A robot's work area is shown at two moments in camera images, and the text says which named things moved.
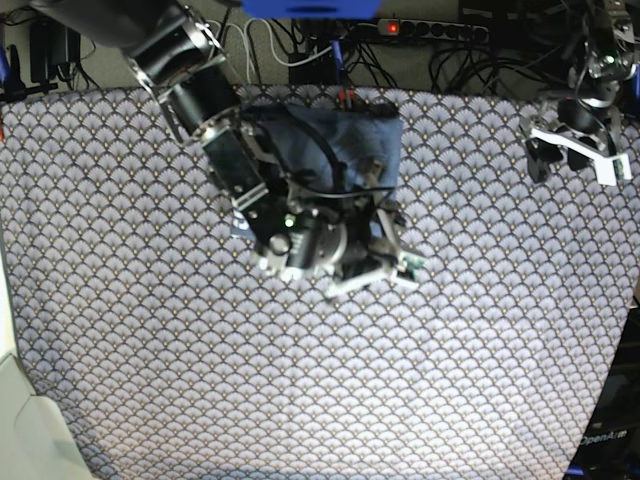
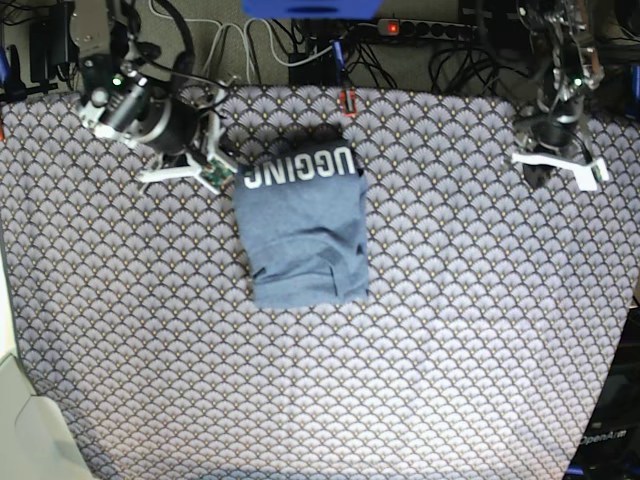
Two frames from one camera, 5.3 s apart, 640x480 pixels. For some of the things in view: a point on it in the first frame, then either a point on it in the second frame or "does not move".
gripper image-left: x=313 y=243 to x=136 y=110
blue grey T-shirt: x=323 y=146 to x=302 y=200
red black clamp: x=346 y=103 does not move
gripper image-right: x=579 y=117 to x=546 y=134
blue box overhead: x=312 y=9 does not move
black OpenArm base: x=612 y=448 does not move
